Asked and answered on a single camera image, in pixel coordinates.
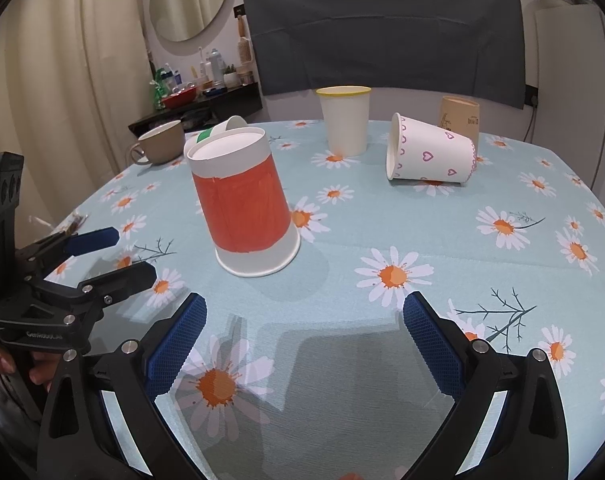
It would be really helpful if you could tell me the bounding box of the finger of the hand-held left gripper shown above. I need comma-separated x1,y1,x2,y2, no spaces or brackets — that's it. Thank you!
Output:
30,260,158,328
15,226,120,273

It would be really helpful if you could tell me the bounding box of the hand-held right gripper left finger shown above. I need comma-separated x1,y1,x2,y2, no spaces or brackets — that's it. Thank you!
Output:
36,292,208,480

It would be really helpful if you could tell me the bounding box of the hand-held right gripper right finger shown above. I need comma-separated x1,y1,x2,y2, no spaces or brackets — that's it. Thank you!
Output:
397,290,569,480

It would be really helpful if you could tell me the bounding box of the person's left forearm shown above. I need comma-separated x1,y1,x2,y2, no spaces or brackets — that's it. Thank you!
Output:
0,367,42,468

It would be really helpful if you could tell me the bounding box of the red and white paper cup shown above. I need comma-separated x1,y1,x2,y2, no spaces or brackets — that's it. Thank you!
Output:
184,127,302,278

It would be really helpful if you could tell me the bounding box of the green and white paper cup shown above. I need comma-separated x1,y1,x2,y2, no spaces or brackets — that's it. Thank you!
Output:
196,115,249,142

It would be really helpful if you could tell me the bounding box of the heart-printed white paper cup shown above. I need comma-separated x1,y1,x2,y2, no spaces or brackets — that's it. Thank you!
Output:
385,112,478,184

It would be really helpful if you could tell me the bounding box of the brown paper cup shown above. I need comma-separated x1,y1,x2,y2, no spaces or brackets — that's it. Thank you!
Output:
438,95,481,153

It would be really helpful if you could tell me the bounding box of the yellow-rimmed white paper cup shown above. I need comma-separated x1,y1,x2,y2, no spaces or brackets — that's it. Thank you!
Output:
315,86,372,157

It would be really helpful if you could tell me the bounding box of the person's left hand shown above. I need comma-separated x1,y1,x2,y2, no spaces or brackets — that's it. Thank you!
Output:
0,339,54,386

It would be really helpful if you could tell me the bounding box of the floral light blue tablecloth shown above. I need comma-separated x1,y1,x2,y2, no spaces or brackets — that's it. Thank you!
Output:
42,119,605,480

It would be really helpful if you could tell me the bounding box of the beige ceramic mug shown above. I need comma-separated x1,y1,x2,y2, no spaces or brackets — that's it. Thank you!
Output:
129,120,184,166

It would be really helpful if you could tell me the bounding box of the beige curtain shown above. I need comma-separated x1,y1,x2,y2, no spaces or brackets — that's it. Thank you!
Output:
0,0,154,196

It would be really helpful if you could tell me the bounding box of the green bottle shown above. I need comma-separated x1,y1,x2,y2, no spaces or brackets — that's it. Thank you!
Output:
152,67,166,110

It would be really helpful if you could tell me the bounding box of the red bowl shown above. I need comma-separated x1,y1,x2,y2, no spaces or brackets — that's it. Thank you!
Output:
161,86,198,110

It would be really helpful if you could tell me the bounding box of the black shelf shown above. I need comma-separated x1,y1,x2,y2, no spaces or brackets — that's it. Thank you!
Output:
128,82,263,134

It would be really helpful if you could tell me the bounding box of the grey spray bottle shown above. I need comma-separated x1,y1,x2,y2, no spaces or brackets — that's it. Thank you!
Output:
208,48,224,86

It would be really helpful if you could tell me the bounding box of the wooden grinder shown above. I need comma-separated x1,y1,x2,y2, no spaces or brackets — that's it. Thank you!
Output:
236,14,254,86

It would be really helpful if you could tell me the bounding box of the white cabinet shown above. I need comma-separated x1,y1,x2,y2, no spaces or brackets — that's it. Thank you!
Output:
525,0,605,196

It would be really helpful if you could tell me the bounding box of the dark grey cloth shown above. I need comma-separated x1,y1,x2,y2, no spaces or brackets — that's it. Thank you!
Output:
241,0,527,110

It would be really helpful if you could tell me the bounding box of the round wall mirror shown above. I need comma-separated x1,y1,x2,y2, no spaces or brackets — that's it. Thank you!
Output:
148,0,238,57

